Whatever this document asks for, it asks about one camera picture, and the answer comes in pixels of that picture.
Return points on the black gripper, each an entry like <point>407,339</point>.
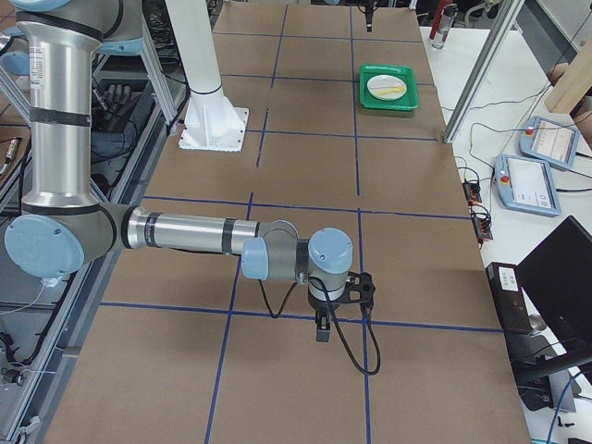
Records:
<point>368,18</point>

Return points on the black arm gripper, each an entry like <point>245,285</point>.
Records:
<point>319,305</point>

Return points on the white round plate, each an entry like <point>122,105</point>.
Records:
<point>384,81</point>

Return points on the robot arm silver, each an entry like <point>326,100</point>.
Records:
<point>63,227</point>

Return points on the red capped water bottle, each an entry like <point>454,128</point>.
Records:
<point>446,21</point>

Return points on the yellow plastic spoon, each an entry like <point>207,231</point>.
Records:
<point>390,94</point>

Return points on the green plastic tray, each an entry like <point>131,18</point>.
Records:
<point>405,105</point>

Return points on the brown paper table cover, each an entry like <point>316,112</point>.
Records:
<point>184,349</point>

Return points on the black power strip near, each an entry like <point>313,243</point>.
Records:
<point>482,226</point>

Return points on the black power strip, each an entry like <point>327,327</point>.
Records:
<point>472,191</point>
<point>482,226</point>

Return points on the black desktop box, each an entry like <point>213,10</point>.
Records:
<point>508,298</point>

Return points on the black power strip far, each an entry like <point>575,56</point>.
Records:
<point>472,191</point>

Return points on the far teach pendant tablet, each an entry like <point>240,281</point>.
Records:
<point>550,141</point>

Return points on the teach pendant tablet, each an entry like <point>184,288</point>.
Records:
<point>526,184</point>
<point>550,141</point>

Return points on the near teach pendant tablet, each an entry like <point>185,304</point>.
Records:
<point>526,184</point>

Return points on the black computer monitor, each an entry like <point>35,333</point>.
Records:
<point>556,277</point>

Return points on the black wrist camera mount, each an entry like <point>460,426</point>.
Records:
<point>359,289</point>

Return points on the aluminium frame post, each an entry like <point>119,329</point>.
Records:
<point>494,41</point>

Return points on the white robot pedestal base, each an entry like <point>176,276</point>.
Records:
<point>211,122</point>

